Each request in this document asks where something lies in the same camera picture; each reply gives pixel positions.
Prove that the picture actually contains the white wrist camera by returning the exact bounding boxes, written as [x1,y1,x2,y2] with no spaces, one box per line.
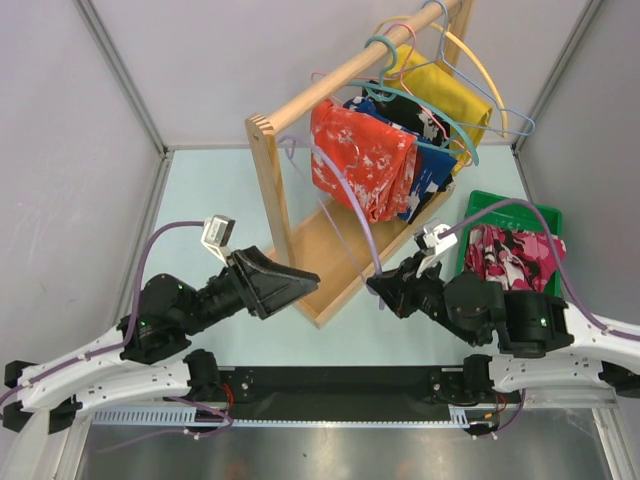
[200,215,235,264]
[414,218,458,277]

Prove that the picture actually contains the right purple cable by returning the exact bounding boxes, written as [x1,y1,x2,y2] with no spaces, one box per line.
[439,198,640,342]

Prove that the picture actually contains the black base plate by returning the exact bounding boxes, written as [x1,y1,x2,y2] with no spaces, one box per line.
[184,366,521,421]

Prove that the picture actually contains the black white trousers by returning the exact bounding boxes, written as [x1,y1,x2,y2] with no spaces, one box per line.
[362,88,450,147]

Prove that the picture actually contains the green plastic tray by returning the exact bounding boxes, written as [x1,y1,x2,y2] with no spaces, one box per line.
[456,204,563,296]

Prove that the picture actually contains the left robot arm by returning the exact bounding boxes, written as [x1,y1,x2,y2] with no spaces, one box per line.
[1,246,320,433]

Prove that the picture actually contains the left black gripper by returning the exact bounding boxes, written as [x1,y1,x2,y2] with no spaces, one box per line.
[181,246,321,335]

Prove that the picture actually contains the wooden clothes rack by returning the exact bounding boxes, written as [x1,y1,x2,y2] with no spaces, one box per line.
[244,0,475,330]

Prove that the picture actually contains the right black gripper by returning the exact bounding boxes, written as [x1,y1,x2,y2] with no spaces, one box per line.
[368,248,483,347]

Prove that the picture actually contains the blue patterned trousers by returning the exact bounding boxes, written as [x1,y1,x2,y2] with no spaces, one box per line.
[343,96,457,224]

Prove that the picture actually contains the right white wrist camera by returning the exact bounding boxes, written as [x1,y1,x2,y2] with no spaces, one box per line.
[414,218,458,277]

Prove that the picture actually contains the yellow hanger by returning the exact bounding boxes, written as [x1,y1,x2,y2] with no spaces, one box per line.
[373,15,509,138]

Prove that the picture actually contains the pink camouflage trousers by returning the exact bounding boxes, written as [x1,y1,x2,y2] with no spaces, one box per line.
[463,224,566,292]

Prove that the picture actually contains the pink hanger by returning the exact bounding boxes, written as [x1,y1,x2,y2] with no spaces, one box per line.
[373,15,469,154]

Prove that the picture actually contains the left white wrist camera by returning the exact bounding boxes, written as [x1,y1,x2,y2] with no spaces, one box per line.
[200,215,235,264]

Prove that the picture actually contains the orange white trousers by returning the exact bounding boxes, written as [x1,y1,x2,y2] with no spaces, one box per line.
[310,96,418,224]

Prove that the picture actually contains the yellow trousers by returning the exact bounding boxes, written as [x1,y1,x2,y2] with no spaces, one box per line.
[384,44,492,147]

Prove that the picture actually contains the purple hanger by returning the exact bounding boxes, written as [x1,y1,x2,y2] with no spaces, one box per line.
[276,134,385,310]

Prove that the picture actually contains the light blue wire hanger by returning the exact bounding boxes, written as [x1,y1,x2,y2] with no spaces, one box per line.
[385,18,536,143]

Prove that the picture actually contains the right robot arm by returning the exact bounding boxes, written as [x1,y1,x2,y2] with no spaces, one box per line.
[367,253,639,404]

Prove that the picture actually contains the white cable duct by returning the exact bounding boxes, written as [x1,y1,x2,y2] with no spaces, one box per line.
[90,406,496,429]

